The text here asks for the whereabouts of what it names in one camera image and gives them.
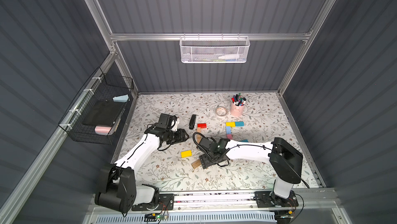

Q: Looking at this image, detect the red block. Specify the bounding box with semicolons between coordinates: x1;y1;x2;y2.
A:
197;123;207;129

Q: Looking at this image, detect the yellow block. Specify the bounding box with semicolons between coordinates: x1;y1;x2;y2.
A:
181;150;192;158
226;122;236;127

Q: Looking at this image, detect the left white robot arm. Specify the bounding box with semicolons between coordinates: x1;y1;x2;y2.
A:
95;113;190;215

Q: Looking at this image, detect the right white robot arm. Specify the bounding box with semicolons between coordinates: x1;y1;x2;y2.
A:
193;136;303;209

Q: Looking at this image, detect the black stapler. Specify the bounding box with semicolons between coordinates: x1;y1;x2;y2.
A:
189;114;196;130

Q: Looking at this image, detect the small glass dish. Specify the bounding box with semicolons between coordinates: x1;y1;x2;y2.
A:
215;106;228;118

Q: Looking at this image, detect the pink pen cup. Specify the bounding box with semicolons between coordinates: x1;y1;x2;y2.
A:
230;103;245;117

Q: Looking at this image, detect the light blue box in basket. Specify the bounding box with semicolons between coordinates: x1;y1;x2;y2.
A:
113;94;129;103

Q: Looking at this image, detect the pink eraser in basket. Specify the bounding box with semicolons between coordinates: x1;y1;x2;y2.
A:
95;126;112;136

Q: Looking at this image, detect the black notebook in basket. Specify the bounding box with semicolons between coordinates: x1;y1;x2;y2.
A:
82;101;125;126

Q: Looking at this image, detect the white bottle in basket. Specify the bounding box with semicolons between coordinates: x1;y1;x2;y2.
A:
218;54;240;60

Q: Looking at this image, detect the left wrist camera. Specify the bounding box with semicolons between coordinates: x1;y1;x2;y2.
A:
170;116;180;132

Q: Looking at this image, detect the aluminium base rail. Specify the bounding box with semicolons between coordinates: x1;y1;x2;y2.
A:
83;191;305;224

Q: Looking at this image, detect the black wire wall basket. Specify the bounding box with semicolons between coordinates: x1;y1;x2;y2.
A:
59;68;134;145

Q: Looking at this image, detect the white wire mesh basket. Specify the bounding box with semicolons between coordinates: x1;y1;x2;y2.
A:
179;36;250;63

